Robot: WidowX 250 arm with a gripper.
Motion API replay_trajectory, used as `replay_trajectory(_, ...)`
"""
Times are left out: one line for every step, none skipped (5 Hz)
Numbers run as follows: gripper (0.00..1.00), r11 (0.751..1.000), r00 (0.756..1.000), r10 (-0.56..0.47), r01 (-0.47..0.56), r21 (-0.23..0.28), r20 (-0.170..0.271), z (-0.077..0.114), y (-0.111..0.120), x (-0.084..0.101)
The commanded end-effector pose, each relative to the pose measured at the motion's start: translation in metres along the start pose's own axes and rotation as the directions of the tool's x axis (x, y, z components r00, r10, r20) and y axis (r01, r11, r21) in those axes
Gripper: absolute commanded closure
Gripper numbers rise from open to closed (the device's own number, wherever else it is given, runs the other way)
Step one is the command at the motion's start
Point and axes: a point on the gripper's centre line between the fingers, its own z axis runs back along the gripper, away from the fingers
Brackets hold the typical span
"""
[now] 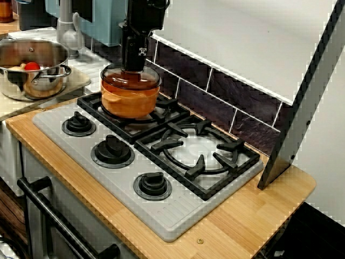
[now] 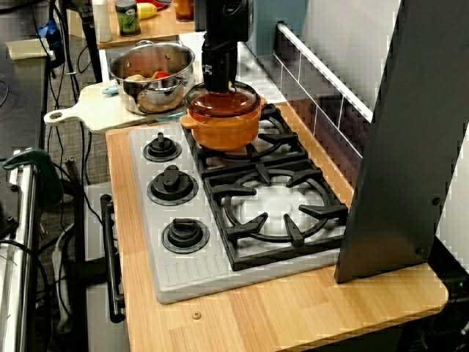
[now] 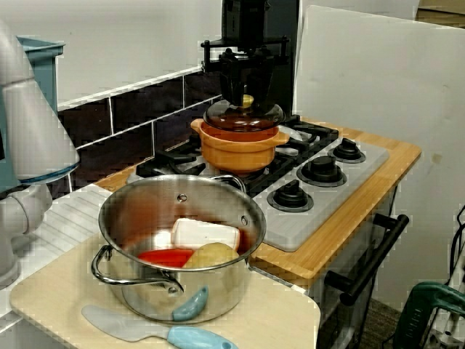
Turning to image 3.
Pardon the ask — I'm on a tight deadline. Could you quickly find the black stove knob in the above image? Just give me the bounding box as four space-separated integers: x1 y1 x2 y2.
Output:
328 137 367 164
296 155 348 188
267 179 315 214

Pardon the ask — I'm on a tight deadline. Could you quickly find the toy potato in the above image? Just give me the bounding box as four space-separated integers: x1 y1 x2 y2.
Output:
182 242 240 270

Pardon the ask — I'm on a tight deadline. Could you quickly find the white toy food block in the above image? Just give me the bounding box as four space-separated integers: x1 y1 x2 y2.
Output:
170 217 241 252

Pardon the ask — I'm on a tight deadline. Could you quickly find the white board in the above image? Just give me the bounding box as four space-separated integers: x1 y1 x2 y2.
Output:
292 4 465 310

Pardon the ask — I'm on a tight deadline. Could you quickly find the red toy vegetable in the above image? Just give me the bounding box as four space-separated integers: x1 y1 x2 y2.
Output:
137 249 195 270

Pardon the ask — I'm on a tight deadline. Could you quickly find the black cable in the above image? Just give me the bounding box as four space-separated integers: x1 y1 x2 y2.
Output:
448 205 465 281

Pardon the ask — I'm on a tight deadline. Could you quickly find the silver metal frame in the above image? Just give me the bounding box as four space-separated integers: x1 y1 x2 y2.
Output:
423 270 465 349

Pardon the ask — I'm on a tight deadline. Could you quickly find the gray toy faucet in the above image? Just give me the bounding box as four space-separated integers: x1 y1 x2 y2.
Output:
0 17 81 288

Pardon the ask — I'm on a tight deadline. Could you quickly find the black oven door handle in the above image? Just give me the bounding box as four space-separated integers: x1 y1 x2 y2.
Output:
324 213 411 307

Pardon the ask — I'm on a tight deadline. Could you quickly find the orange plastic toy pot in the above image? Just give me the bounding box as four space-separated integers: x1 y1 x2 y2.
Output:
190 118 291 175

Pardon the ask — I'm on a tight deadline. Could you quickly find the light wooden cutting board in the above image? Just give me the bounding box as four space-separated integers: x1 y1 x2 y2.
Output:
9 232 323 349

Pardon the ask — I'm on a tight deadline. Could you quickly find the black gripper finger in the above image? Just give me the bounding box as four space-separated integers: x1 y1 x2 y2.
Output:
250 69 277 107
221 71 245 105

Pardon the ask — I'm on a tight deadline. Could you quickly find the white ribbed sink top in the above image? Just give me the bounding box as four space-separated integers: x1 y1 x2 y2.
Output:
0 182 123 349

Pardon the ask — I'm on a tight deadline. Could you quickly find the toy knife with blue handle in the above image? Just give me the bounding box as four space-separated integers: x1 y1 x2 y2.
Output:
81 304 240 349

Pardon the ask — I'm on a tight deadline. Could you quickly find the black burner grate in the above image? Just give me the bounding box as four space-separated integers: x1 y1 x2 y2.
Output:
281 114 341 161
136 140 304 199

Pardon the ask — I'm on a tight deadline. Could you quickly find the white toy kitchen cabinet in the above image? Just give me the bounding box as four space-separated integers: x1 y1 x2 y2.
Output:
248 181 400 349

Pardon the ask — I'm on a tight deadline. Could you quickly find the green clamp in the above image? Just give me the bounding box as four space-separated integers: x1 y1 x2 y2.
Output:
393 282 465 349

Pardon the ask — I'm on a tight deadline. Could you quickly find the gray toy cooktop plate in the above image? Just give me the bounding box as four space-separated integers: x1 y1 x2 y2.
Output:
125 137 390 252

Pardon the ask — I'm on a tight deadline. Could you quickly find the glass lid with yellow knob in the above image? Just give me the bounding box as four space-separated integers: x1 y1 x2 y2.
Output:
202 94 286 134

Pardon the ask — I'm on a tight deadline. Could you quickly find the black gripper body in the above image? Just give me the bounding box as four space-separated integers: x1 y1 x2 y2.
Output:
201 0 291 73

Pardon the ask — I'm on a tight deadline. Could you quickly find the brown cardboard box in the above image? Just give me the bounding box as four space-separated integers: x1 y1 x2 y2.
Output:
416 0 465 28

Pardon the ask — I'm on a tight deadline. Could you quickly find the stainless steel pot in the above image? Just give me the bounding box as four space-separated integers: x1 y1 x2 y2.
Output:
90 174 268 325

